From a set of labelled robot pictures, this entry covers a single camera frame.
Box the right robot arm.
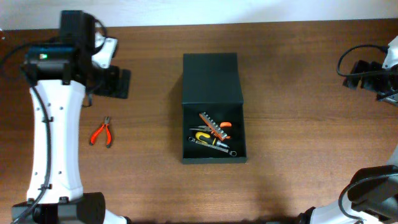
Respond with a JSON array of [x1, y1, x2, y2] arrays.
[[293, 39, 397, 224]]

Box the chrome ratchet wrench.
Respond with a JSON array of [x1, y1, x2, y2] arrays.
[[188, 137, 237, 157]]

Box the red small cutting pliers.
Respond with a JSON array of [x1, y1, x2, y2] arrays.
[[89, 116, 113, 149]]

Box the yellow black stubby screwdriver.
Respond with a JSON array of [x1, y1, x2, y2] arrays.
[[195, 132, 229, 148]]

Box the orange socket rail with sockets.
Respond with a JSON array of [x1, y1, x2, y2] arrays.
[[199, 112, 232, 141]]

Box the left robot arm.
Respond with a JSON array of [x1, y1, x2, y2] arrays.
[[11, 10, 131, 223]]

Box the orange black long-nose pliers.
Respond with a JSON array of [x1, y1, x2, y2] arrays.
[[188, 121, 233, 134]]

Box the black gift box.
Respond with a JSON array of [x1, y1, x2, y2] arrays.
[[182, 53, 247, 164]]

